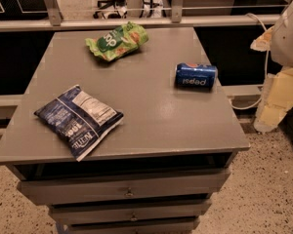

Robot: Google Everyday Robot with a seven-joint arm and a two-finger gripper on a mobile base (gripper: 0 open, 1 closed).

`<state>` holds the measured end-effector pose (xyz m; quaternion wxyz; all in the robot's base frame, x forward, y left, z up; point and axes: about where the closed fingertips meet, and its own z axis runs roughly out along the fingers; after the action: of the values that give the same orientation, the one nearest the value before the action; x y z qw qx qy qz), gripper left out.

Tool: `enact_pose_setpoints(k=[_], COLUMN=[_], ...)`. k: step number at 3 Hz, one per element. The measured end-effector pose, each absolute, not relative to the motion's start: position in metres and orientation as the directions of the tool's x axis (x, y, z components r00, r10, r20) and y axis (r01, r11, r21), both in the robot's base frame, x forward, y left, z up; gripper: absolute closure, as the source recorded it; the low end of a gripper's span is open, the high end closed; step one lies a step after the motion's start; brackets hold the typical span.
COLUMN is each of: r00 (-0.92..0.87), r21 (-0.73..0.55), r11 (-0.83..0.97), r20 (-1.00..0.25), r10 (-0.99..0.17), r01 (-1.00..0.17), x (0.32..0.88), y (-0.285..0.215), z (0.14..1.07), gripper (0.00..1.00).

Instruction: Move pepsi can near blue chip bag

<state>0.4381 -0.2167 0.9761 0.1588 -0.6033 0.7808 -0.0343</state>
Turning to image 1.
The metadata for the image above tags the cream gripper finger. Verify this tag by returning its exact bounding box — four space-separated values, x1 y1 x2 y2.
254 67 293 133
250 27 272 52

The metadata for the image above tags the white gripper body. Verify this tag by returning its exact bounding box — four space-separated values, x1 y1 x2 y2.
271 1 293 66

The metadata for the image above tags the blue pepsi can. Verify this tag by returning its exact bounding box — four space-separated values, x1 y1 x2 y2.
175 62 218 89

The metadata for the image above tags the green chip bag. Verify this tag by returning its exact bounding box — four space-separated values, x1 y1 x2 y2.
85 21 148 61

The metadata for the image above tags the blue chip bag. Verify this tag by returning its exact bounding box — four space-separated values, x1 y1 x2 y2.
34 85 124 162

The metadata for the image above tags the black office chair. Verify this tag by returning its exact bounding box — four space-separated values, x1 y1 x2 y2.
93 0 126 19

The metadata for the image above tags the middle grey drawer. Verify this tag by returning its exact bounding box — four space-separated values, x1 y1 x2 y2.
50 198 211 224

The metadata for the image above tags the grey drawer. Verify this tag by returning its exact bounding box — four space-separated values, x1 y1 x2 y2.
18 169 230 205
50 198 211 224
57 216 199 234

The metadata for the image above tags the bottom grey drawer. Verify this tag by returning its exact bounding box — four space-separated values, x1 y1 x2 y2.
57 216 199 234

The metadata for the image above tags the grey metal railing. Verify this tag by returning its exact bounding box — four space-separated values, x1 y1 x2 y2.
0 0 293 32

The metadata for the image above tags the top grey drawer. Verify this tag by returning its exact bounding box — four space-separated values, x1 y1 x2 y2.
18 169 230 205

